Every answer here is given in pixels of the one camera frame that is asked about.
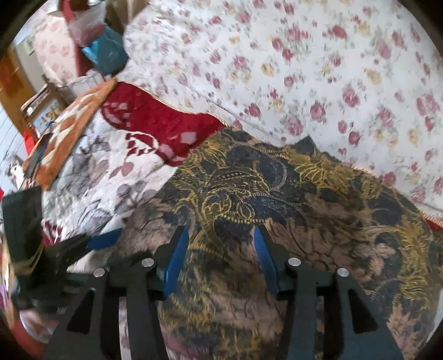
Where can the orange checkered pillow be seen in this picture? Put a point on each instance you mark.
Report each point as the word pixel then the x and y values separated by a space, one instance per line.
pixel 53 149

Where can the teal paper bag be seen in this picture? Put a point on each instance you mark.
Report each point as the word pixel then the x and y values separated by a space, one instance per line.
pixel 107 53

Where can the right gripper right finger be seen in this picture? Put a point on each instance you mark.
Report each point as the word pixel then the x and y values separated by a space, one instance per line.
pixel 353 329

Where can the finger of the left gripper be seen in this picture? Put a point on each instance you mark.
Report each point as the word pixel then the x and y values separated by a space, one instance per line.
pixel 67 252

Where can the brown gold batik shirt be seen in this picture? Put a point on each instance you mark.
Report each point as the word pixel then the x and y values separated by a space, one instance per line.
pixel 323 212

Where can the red white floral blanket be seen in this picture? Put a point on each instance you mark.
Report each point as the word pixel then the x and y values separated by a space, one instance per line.
pixel 131 147

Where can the clear plastic bag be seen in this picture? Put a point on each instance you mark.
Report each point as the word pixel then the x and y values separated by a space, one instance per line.
pixel 89 25

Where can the white floral bed sheet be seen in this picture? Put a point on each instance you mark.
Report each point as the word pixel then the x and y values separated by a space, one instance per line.
pixel 363 79

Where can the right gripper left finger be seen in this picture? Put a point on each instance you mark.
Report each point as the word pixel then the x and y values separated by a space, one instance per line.
pixel 89 329

